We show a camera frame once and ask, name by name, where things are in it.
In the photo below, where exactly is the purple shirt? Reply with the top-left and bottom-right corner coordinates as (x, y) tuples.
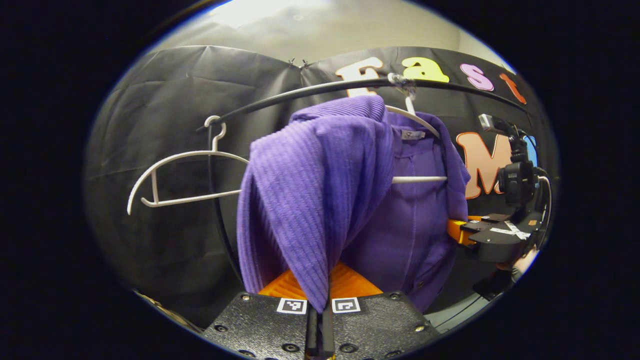
(236, 95), (472, 313)

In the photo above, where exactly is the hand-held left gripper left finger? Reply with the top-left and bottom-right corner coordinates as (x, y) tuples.
(202, 270), (322, 360)

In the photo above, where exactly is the white clothes hanger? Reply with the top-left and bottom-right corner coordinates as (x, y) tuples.
(385, 92), (449, 184)
(126, 116), (249, 216)

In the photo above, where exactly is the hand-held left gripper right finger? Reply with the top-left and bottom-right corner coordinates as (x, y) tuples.
(320, 262), (441, 360)

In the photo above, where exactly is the black backdrop cloth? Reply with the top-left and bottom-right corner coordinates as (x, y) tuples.
(84, 45), (560, 331)

